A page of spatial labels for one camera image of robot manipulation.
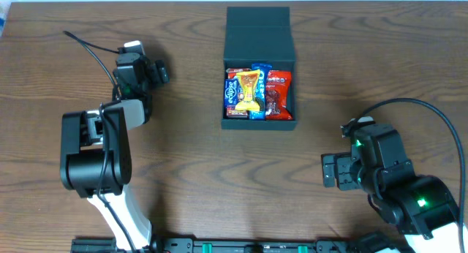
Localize red hello panda box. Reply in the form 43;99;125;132
224;68;249;118

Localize blue eclipse mint box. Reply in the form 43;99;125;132
224;79;239;107

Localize yellow peanut butter snack packet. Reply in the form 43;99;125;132
235;69;260;111

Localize red hacks sweets bag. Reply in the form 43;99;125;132
265;70;293;121

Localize blue oreo cookie pack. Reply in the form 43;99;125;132
249;63;272;120

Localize dark green box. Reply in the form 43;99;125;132
221;7;298;131

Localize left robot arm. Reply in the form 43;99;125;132
59;52;170;252

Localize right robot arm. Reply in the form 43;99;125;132
321;121;467;252

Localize right black cable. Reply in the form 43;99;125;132
356;97;468;243

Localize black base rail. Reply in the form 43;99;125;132
70;233;418;253

